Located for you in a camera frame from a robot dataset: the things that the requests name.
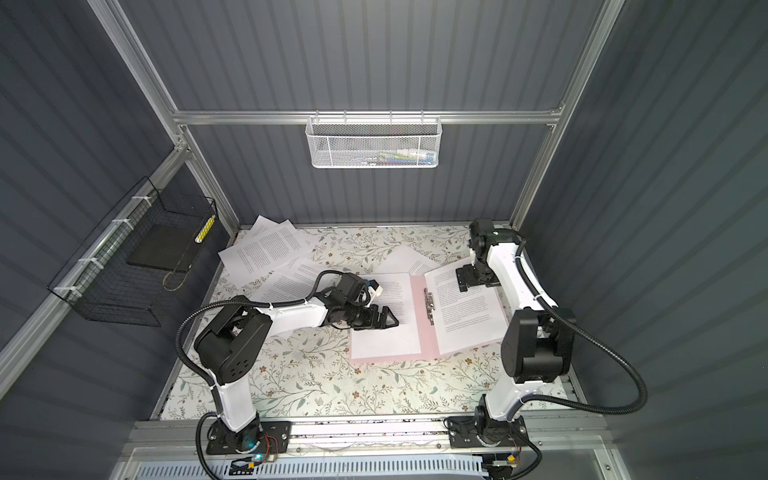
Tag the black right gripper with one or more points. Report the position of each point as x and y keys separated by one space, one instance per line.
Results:
x=467 y=279

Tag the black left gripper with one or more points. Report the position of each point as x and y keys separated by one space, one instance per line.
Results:
x=375 y=323

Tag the underlying white paper sheet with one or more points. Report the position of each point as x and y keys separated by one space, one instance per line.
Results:
x=289 y=284

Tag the pink file folder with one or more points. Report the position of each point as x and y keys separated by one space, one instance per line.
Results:
x=429 y=349

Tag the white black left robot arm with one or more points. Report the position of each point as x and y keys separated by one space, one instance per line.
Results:
x=220 y=342

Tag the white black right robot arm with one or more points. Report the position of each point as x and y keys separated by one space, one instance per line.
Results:
x=534 y=351

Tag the metal folder clip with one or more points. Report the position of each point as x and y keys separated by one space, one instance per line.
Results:
x=429 y=305

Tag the pens in white basket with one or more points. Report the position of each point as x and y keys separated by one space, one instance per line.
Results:
x=401 y=157

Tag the yellow marker pen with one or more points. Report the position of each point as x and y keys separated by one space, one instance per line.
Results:
x=205 y=229

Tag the black foam pad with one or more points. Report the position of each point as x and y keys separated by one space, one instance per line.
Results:
x=166 y=248

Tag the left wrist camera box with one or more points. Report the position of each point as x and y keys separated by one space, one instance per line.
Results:
x=357 y=290

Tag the white vented cable duct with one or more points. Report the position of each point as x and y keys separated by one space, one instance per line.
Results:
x=355 y=467

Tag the white wire mesh basket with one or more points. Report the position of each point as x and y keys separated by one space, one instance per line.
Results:
x=337 y=146

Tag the horizontal aluminium frame bar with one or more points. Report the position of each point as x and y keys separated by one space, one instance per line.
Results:
x=285 y=118

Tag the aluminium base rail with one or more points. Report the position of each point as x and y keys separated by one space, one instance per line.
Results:
x=377 y=434

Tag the black wire basket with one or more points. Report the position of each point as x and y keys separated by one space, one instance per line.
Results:
x=136 y=271

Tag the aluminium corner frame post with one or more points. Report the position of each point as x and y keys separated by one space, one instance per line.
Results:
x=134 y=55

